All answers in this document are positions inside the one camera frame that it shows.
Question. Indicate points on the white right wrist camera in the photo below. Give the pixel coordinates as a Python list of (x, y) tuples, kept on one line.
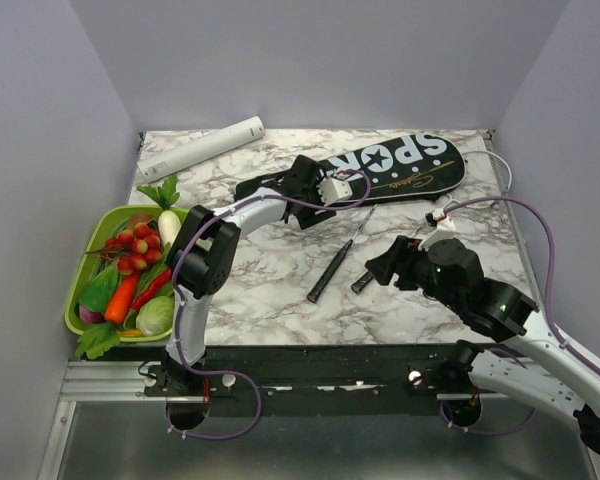
[(444, 228)]

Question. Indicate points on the purple onion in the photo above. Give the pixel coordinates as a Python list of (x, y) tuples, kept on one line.
[(89, 317)]

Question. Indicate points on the green cabbage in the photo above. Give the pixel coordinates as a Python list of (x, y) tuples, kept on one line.
[(156, 316)]

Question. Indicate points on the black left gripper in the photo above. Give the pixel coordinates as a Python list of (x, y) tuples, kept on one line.
[(308, 219)]

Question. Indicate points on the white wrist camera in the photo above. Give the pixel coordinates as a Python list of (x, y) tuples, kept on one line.
[(444, 228), (333, 190)]

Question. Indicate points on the black-handled badminton racket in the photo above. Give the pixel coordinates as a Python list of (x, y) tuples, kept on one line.
[(321, 284), (489, 174)]

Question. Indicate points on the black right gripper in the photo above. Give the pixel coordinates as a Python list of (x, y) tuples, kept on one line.
[(399, 257)]

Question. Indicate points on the green leafy vegetable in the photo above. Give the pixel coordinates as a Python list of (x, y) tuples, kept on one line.
[(97, 294)]

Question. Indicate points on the green vegetable tray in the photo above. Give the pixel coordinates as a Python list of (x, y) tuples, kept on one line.
[(91, 265)]

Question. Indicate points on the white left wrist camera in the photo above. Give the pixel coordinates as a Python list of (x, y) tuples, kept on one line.
[(333, 190)]

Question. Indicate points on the white shuttlecock tube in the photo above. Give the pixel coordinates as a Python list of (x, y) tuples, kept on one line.
[(211, 145)]

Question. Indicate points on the red chili pepper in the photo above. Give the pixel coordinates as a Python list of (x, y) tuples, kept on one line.
[(151, 290)]

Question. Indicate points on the red cherry tomato bunch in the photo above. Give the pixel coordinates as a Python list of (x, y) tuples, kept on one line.
[(134, 249)]

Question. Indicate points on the black sport racket bag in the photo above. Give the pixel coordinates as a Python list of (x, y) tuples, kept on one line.
[(408, 167)]

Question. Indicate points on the white radish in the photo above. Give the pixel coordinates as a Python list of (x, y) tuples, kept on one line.
[(169, 225)]

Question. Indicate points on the orange carrot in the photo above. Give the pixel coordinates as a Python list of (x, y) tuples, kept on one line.
[(120, 303)]

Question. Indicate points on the aluminium frame rail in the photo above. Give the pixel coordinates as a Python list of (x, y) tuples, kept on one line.
[(104, 382)]

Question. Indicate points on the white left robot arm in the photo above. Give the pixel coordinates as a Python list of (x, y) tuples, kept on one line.
[(202, 255)]

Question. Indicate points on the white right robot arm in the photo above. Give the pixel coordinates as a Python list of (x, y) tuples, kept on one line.
[(452, 274)]

